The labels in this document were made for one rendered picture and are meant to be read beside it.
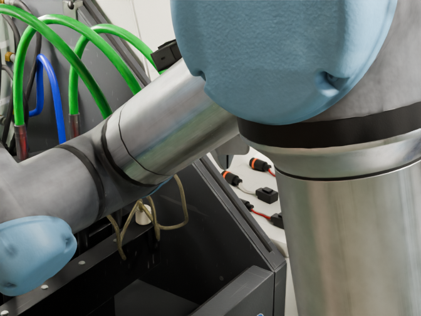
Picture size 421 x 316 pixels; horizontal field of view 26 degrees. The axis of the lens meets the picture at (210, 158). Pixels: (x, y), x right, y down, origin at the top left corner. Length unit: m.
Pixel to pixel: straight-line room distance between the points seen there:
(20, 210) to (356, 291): 0.33
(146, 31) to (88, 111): 0.17
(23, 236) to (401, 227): 0.34
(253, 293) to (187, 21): 0.98
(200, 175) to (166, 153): 0.71
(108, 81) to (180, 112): 0.81
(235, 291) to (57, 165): 0.67
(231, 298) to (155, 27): 0.46
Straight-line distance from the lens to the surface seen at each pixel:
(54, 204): 0.75
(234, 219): 1.44
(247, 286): 1.40
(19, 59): 1.39
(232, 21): 0.43
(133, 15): 1.48
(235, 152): 1.10
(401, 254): 0.47
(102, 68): 1.50
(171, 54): 1.11
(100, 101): 1.18
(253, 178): 1.65
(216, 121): 0.69
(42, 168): 0.76
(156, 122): 0.72
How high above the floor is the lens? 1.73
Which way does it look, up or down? 26 degrees down
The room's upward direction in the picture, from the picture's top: straight up
